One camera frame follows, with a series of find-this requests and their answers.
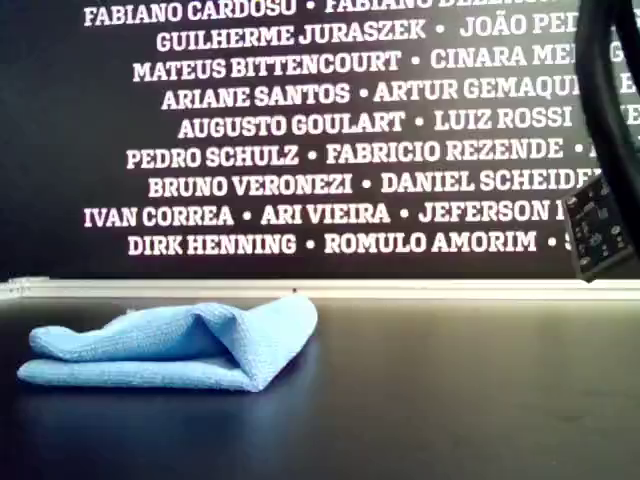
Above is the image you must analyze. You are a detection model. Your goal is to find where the light blue microfibre cloth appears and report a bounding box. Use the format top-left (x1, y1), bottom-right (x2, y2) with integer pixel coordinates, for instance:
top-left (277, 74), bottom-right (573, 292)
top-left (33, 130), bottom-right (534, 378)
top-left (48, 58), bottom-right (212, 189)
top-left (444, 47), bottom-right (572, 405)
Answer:
top-left (16, 293), bottom-right (320, 394)

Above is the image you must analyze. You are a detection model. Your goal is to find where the black banner with white names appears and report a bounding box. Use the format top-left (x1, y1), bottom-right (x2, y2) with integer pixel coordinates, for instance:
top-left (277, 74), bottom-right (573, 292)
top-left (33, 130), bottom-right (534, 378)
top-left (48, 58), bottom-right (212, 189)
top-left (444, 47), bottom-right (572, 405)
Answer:
top-left (0, 0), bottom-right (640, 281)

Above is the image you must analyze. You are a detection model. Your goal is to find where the aluminium table frame rail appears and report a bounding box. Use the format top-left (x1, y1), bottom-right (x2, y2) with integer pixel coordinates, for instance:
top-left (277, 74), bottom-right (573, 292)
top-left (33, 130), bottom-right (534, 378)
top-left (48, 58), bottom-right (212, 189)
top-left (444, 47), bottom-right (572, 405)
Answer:
top-left (0, 277), bottom-right (640, 301)

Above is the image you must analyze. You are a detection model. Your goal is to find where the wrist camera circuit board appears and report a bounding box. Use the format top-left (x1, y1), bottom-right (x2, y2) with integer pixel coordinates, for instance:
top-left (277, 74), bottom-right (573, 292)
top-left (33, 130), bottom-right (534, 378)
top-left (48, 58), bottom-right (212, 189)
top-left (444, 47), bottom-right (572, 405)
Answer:
top-left (563, 174), bottom-right (632, 284)

